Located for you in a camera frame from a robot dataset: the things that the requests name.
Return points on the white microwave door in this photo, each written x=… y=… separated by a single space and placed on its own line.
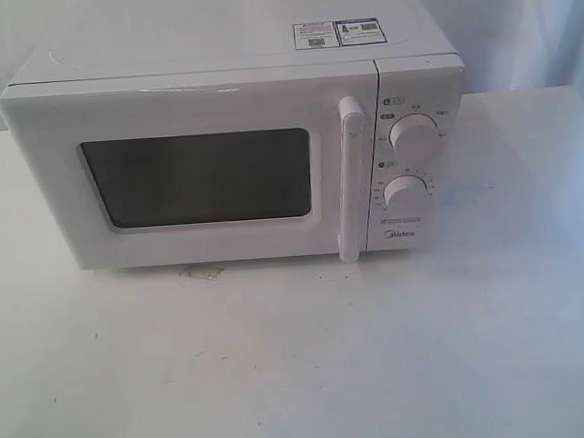
x=203 y=167

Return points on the white microwave oven body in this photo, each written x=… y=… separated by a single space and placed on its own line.
x=419 y=71

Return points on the clear tape piece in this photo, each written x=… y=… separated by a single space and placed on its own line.
x=202 y=272

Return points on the lower white control knob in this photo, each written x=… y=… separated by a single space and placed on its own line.
x=405 y=188

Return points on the white control knob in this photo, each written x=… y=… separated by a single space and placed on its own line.
x=405 y=188
x=415 y=137

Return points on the upper white control knob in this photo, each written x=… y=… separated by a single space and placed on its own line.
x=415 y=137

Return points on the blue white label sticker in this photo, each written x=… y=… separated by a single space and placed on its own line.
x=338 y=33

